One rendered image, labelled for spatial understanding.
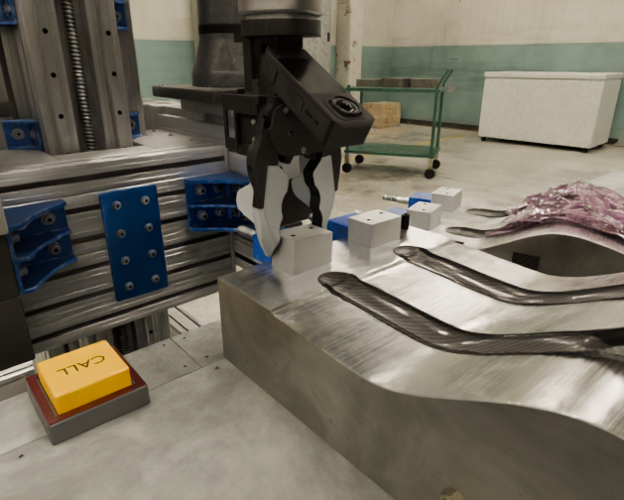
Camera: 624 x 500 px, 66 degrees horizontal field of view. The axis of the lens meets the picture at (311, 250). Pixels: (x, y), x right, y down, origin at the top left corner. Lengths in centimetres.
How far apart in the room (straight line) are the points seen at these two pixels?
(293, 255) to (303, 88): 15
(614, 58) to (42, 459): 765
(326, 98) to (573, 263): 36
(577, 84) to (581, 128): 53
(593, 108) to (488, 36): 226
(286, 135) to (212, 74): 45
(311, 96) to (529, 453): 28
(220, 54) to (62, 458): 65
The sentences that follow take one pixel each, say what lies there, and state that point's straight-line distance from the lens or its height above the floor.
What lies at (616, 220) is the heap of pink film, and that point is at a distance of 66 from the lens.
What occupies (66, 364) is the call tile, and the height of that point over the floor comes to 84.
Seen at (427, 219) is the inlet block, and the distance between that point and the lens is 70.
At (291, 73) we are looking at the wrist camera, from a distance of 42.
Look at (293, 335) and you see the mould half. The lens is 38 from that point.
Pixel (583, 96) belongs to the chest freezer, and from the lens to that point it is 697.
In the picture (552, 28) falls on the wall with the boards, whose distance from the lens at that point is 805.
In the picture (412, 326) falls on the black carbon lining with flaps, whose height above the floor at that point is 88.
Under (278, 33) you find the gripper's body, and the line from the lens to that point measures 43.
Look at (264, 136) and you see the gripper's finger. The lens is 43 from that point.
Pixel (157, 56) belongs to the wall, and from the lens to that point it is 629.
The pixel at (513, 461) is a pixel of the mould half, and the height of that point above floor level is 89.
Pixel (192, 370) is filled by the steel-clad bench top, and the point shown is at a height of 80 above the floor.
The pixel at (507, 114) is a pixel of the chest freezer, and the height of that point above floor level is 39.
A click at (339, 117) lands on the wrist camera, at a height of 104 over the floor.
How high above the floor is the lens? 108
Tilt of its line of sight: 22 degrees down
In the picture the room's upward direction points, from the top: straight up
